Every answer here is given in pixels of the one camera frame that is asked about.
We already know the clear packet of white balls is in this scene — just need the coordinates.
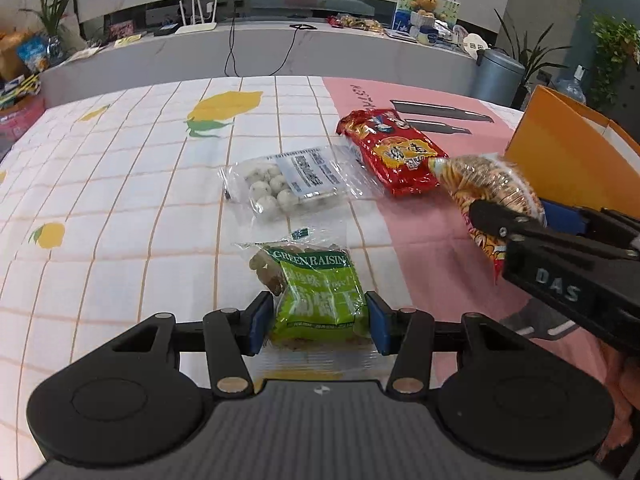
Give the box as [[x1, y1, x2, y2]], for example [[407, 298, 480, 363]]
[[218, 144, 373, 221]]

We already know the teddy bear picture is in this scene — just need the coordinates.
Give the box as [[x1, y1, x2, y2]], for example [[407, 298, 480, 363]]
[[394, 0, 461, 43]]

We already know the red snack packet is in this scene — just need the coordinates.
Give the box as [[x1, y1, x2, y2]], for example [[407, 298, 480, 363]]
[[336, 109, 450, 198]]

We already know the orange bag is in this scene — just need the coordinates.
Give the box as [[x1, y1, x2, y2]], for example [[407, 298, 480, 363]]
[[0, 30, 33, 81]]

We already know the tall potted plant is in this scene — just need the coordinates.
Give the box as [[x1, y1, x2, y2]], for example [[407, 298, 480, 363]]
[[20, 0, 83, 56]]

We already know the heap of wrapped sweets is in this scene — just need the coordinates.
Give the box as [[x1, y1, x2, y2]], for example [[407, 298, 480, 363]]
[[327, 12, 386, 31]]

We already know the lemon checked and pink blanket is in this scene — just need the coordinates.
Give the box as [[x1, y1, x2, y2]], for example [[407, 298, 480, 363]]
[[0, 75, 640, 480]]

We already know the pink basket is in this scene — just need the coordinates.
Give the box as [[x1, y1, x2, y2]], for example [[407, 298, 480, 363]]
[[0, 95, 47, 153]]

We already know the black cable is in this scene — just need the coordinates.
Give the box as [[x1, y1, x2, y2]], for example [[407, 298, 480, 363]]
[[224, 7, 241, 78], [267, 22, 313, 77]]

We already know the white round item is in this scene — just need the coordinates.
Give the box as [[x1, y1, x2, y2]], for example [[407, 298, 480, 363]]
[[462, 32, 488, 56]]

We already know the round cracker packet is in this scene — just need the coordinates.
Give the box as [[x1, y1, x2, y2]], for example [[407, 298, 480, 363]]
[[429, 154, 548, 286]]

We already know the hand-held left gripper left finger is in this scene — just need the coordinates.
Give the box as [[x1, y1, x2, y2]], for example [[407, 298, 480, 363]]
[[112, 290, 276, 396]]

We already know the long-leaved potted plant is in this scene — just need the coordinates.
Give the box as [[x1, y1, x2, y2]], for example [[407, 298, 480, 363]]
[[492, 7, 571, 106]]

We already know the orange cardboard box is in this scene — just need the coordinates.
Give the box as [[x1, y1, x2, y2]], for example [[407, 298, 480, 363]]
[[505, 85, 640, 221]]

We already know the pile of colourful packets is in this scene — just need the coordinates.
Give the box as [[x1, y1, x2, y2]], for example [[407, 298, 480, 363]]
[[0, 75, 41, 106]]

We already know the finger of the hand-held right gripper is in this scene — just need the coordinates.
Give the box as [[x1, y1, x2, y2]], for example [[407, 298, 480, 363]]
[[542, 200, 640, 249], [469, 199, 640, 263]]

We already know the grey television cabinet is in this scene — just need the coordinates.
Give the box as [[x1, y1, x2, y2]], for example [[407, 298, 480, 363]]
[[39, 0, 481, 111]]

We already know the white router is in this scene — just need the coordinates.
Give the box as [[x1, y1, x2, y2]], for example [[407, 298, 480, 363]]
[[175, 0, 219, 35]]

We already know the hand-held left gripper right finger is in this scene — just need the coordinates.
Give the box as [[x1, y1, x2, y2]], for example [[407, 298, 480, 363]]
[[366, 290, 528, 396]]

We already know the large water bottle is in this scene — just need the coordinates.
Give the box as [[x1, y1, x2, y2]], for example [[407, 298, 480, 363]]
[[554, 65, 587, 105]]

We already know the green raisin packet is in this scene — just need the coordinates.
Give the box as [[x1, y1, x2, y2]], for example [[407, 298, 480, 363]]
[[235, 227, 383, 378]]

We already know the blue packet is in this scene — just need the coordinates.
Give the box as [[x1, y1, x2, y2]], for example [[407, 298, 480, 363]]
[[16, 40, 51, 72]]

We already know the grey trash can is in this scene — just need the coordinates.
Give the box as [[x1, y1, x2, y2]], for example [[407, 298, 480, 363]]
[[469, 47, 527, 108]]

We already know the bushy green plant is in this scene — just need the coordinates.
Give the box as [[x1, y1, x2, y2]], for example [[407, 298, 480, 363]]
[[590, 14, 640, 111]]

